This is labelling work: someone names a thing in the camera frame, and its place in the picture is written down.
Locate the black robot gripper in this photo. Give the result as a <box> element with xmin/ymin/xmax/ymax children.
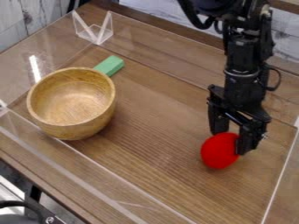
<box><xmin>208</xmin><ymin>68</ymin><xmax>272</xmax><ymax>155</ymax></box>

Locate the red plush strawberry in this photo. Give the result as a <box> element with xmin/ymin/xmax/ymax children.
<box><xmin>200</xmin><ymin>132</ymin><xmax>239</xmax><ymax>169</ymax></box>

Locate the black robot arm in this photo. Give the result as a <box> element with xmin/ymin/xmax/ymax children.
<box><xmin>178</xmin><ymin>0</ymin><xmax>279</xmax><ymax>155</ymax></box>

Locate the green rectangular block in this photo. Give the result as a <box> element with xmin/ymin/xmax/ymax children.
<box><xmin>93</xmin><ymin>55</ymin><xmax>125</xmax><ymax>77</ymax></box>

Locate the wooden bowl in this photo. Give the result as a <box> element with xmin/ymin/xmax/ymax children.
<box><xmin>27</xmin><ymin>67</ymin><xmax>116</xmax><ymax>140</ymax></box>

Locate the clear acrylic corner bracket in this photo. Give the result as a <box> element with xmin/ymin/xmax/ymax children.
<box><xmin>71</xmin><ymin>11</ymin><xmax>113</xmax><ymax>46</ymax></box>

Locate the black metal table bracket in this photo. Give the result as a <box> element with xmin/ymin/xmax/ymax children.
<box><xmin>24</xmin><ymin>185</ymin><xmax>67</xmax><ymax>224</ymax></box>

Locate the black cable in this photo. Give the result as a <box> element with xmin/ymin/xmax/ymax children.
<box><xmin>0</xmin><ymin>200</ymin><xmax>47</xmax><ymax>224</ymax></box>

